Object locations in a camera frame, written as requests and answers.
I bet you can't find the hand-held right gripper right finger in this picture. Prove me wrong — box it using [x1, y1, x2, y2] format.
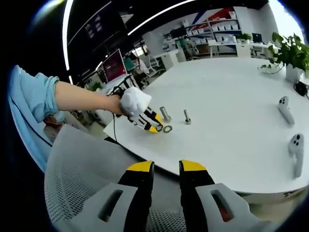
[179, 159, 280, 232]

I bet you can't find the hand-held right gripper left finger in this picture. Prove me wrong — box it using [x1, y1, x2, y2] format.
[50, 160, 155, 232]

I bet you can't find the large threaded steel stud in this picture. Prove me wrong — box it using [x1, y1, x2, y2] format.
[159, 106, 173, 121]

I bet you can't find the small threaded steel stud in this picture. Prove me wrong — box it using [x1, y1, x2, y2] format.
[183, 109, 193, 125]

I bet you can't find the white tilted standing desk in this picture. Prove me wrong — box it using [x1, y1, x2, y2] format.
[96, 74, 136, 98]

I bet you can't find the monitor with red screen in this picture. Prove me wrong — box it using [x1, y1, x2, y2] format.
[101, 48, 128, 84]

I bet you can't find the white office chair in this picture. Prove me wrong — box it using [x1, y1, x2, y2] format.
[146, 54, 168, 76]

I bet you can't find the white low cabinet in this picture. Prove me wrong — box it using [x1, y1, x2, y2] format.
[161, 49, 184, 70]

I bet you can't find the grey mesh office chair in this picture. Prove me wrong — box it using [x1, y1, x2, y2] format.
[44, 124, 187, 232]

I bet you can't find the dark ceiling display panel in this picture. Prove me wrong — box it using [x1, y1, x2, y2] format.
[68, 13, 127, 46]

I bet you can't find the long curved ceiling light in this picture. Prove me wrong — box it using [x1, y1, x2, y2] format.
[127, 0, 194, 36]

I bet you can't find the narrow ceiling light strip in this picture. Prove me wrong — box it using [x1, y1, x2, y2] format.
[62, 0, 74, 71]

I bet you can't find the white background desk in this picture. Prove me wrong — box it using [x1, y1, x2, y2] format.
[207, 39, 239, 58]

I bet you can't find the white handheld controller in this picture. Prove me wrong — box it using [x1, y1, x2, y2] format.
[277, 96, 296, 126]
[287, 133, 305, 179]

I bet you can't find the white storage shelving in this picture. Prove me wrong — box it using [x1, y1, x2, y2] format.
[185, 6, 242, 53]

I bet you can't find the person's light blue shirt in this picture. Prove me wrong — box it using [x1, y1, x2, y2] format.
[7, 64, 61, 173]

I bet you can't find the small potted plant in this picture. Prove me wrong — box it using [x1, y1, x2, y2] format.
[237, 32, 253, 44]

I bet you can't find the small black monitor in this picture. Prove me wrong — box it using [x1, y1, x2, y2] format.
[251, 32, 263, 44]

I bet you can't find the large potted green plant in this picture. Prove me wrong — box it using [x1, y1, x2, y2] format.
[259, 31, 309, 83]

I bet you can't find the black wall screen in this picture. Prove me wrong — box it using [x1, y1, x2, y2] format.
[169, 27, 187, 40]

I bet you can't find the black cable bundle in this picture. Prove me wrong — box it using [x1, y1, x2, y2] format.
[293, 80, 309, 98]

